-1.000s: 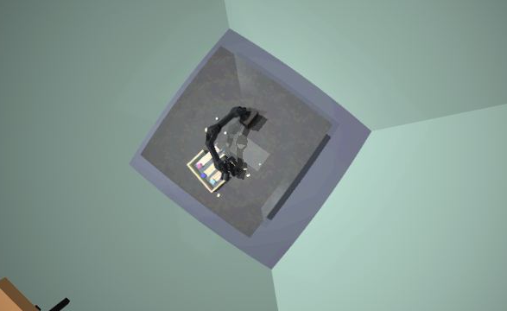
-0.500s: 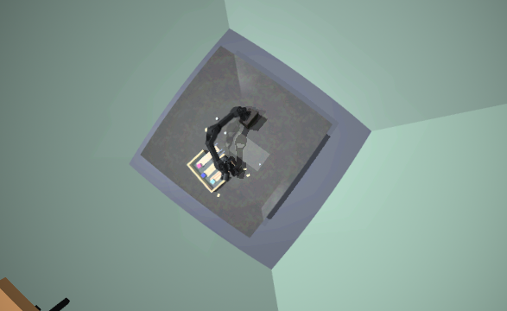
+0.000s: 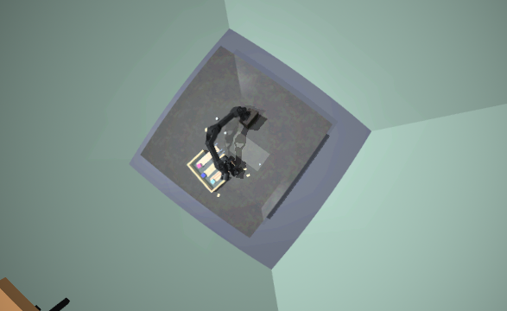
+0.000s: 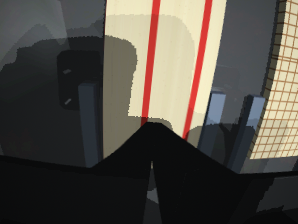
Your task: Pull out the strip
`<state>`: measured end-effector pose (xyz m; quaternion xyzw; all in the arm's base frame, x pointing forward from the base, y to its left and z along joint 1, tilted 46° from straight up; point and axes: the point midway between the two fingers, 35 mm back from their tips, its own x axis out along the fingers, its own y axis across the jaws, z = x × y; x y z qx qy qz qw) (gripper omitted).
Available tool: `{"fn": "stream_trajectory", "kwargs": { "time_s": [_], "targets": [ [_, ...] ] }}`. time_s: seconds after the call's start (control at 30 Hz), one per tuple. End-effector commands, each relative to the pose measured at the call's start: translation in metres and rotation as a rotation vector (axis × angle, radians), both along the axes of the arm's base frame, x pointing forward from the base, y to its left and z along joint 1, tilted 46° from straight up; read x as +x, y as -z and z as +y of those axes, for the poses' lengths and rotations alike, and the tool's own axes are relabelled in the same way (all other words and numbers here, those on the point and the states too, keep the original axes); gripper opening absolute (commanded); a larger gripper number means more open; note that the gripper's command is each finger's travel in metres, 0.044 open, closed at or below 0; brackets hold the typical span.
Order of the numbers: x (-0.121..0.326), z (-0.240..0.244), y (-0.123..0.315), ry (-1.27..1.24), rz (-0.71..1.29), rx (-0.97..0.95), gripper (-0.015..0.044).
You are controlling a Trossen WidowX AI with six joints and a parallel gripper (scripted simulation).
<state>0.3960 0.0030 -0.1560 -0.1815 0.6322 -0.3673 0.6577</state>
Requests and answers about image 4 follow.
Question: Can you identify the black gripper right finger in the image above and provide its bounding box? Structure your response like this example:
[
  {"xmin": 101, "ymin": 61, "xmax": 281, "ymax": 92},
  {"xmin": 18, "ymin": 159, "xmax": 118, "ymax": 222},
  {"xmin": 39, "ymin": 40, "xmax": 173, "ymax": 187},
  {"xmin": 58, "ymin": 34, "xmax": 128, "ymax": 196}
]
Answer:
[{"xmin": 152, "ymin": 123, "xmax": 298, "ymax": 224}]

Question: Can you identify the cream strip with red stripes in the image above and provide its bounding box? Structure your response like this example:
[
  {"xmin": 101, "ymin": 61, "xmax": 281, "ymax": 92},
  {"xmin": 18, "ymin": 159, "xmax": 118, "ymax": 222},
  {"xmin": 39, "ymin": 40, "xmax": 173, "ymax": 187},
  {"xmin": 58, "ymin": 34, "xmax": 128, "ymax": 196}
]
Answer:
[{"xmin": 102, "ymin": 0, "xmax": 226, "ymax": 159}]

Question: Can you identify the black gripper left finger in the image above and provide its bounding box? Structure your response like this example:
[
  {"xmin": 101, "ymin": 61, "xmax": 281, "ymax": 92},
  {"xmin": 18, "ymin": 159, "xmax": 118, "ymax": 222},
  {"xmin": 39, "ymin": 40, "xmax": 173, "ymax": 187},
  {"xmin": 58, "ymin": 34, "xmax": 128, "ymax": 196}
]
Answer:
[{"xmin": 0, "ymin": 121, "xmax": 156, "ymax": 224}]

